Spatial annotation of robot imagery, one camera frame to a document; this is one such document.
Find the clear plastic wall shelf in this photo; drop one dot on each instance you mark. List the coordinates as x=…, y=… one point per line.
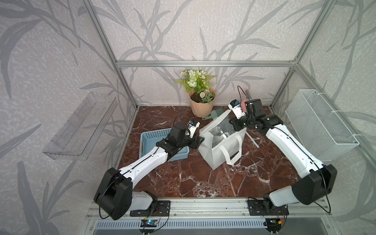
x=79, y=135

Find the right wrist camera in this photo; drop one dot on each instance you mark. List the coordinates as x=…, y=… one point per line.
x=235, y=106

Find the aluminium front rail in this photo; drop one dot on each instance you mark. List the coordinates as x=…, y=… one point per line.
x=236, y=207

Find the left controller circuit board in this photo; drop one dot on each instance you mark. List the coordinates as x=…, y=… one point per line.
x=149, y=223

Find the green garden trowel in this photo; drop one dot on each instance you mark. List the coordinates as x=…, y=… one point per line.
x=214, y=114

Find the potted white flower plant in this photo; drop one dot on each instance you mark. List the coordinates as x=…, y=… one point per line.
x=197, y=84

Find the white insulated delivery bag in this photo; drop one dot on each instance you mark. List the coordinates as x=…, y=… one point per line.
x=222, y=144

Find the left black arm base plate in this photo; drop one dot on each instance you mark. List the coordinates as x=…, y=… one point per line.
x=157, y=208

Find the pink spray bottle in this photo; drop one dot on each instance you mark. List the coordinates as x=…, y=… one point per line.
x=247, y=99

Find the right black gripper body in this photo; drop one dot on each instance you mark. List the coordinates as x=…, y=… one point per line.
x=245, y=122

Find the light blue plastic basket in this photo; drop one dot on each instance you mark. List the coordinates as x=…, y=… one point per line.
x=149, y=139

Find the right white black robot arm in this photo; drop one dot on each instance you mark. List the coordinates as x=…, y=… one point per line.
x=317, y=179

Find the white wire mesh basket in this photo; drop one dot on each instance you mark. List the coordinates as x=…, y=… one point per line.
x=321, y=131

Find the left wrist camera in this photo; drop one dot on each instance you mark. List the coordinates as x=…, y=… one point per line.
x=192, y=127

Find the controller circuit board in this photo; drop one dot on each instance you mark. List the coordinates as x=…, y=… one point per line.
x=149, y=223
x=273, y=222

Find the right controller circuit board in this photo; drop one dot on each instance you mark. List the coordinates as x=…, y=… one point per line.
x=273, y=222

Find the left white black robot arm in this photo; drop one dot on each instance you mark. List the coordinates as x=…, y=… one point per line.
x=115, y=195

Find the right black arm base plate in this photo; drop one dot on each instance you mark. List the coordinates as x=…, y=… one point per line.
x=258, y=207

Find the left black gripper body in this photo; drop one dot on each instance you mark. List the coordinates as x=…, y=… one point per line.
x=186, y=141

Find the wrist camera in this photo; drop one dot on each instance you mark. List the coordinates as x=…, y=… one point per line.
x=235, y=106
x=192, y=127

